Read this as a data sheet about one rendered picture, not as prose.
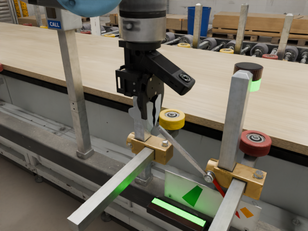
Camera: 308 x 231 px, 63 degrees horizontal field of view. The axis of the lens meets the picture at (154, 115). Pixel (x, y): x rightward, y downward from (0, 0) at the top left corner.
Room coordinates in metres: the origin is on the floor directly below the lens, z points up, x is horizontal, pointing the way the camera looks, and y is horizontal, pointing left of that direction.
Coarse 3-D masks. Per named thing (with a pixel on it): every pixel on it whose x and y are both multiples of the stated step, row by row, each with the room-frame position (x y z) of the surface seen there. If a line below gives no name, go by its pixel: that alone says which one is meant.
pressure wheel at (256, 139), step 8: (248, 136) 0.57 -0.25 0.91; (256, 136) 0.56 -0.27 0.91; (264, 136) 0.56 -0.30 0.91; (240, 144) 0.55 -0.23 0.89; (248, 144) 0.53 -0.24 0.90; (256, 144) 0.53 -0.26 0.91; (264, 144) 0.53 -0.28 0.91; (248, 152) 0.53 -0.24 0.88; (256, 152) 0.52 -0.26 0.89; (264, 152) 0.52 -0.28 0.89
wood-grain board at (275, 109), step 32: (0, 32) 2.10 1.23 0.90; (32, 32) 2.10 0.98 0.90; (32, 64) 1.23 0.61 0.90; (96, 64) 1.23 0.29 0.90; (192, 64) 1.23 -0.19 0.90; (224, 64) 1.23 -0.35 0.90; (288, 64) 1.23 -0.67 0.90; (192, 96) 0.84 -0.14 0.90; (224, 96) 0.84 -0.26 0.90; (256, 96) 0.84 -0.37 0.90; (288, 96) 0.84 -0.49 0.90; (256, 128) 0.61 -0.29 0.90; (288, 128) 0.61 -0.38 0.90
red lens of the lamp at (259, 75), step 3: (234, 66) 0.53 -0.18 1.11; (234, 69) 0.53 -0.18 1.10; (237, 69) 0.52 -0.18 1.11; (240, 69) 0.51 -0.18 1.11; (243, 69) 0.51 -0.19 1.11; (261, 69) 0.51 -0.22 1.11; (234, 72) 0.53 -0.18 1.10; (252, 72) 0.50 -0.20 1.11; (255, 72) 0.50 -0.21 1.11; (258, 72) 0.50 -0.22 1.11; (261, 72) 0.51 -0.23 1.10; (255, 75) 0.50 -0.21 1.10; (258, 75) 0.50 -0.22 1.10; (261, 75) 0.51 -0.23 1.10; (255, 78) 0.50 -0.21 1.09; (258, 78) 0.50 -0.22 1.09
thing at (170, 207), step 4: (156, 200) 0.53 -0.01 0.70; (160, 200) 0.53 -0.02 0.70; (160, 204) 0.52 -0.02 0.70; (164, 204) 0.52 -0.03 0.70; (168, 204) 0.52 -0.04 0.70; (168, 208) 0.50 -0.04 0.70; (172, 208) 0.50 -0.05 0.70; (176, 208) 0.50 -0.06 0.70; (176, 212) 0.49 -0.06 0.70; (180, 212) 0.49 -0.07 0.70; (184, 212) 0.49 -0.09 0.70; (184, 216) 0.48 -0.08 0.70; (188, 216) 0.48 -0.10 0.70; (192, 216) 0.48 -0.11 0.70; (192, 220) 0.46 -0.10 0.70; (196, 220) 0.46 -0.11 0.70; (200, 220) 0.46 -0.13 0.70; (200, 224) 0.45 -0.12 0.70
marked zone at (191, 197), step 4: (196, 188) 0.50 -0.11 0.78; (200, 188) 0.49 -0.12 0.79; (188, 192) 0.51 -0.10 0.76; (192, 192) 0.51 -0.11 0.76; (196, 192) 0.50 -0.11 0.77; (200, 192) 0.49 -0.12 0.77; (184, 196) 0.52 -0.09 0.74; (188, 196) 0.51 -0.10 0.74; (192, 196) 0.51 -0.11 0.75; (196, 196) 0.50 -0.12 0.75; (188, 200) 0.51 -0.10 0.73; (192, 200) 0.50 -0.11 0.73; (196, 200) 0.50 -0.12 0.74; (192, 204) 0.50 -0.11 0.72
